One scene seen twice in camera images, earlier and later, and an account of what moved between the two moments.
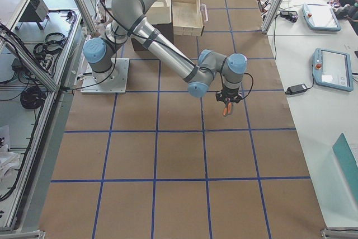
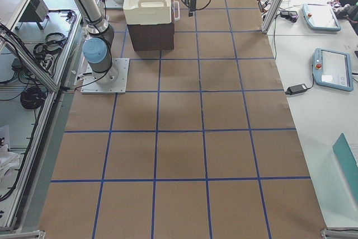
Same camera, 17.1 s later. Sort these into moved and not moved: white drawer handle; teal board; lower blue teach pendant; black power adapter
Moved: white drawer handle
Not moved: lower blue teach pendant; teal board; black power adapter
